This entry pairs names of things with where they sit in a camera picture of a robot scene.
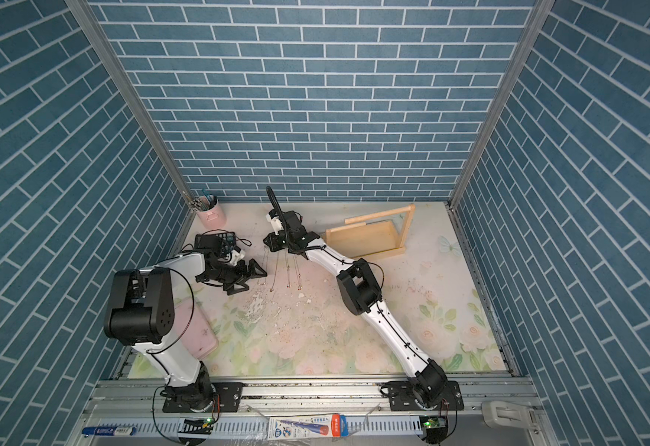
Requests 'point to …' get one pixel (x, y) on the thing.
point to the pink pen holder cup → (214, 218)
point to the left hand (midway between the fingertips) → (262, 279)
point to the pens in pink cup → (203, 202)
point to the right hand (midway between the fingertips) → (265, 241)
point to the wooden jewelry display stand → (374, 236)
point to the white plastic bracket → (503, 414)
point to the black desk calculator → (221, 242)
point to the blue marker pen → (110, 431)
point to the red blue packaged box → (307, 426)
